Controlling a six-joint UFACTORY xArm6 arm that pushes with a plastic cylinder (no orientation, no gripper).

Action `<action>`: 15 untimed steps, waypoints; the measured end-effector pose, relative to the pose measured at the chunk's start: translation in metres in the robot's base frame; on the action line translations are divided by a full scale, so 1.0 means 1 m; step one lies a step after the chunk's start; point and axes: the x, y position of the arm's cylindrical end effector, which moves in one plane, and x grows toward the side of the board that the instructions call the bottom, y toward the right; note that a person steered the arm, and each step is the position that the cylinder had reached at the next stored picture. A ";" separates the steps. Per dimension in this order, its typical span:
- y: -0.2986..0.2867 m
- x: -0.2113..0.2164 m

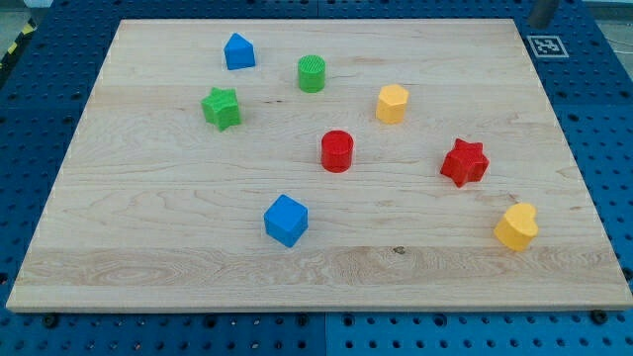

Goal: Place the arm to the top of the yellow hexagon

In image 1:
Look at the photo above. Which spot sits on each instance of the blue cube block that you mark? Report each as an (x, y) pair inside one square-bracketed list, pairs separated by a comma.
[(286, 220)]

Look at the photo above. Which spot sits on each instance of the white fiducial marker tag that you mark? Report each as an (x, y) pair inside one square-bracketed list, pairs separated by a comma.
[(546, 46)]

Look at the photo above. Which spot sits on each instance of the red cylinder block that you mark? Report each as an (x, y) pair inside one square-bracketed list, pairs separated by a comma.
[(336, 151)]

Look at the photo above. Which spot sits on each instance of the black bolt left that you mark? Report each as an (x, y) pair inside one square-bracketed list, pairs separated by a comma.
[(50, 320)]

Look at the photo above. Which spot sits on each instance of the green cylinder block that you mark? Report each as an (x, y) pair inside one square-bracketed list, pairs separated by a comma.
[(311, 73)]

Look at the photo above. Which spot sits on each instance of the red star block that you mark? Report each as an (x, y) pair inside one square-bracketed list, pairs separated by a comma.
[(465, 162)]

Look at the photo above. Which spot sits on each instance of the yellow hexagon block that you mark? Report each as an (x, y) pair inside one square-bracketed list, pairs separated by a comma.
[(392, 104)]

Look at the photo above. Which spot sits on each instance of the black bolt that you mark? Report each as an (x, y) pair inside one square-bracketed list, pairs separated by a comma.
[(50, 320), (599, 317)]

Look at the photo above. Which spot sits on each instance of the black bolt right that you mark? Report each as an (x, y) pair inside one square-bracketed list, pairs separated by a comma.
[(599, 317)]

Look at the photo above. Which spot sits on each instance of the yellow heart block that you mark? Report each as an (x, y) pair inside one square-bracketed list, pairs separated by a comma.
[(517, 226)]

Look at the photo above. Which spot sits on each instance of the wooden board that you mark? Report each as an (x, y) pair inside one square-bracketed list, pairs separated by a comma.
[(156, 210)]

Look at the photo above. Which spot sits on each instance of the blue pentagon block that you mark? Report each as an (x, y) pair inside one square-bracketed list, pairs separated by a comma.
[(239, 52)]

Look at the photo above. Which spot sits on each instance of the green star block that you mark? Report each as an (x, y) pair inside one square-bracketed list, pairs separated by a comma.
[(221, 109)]

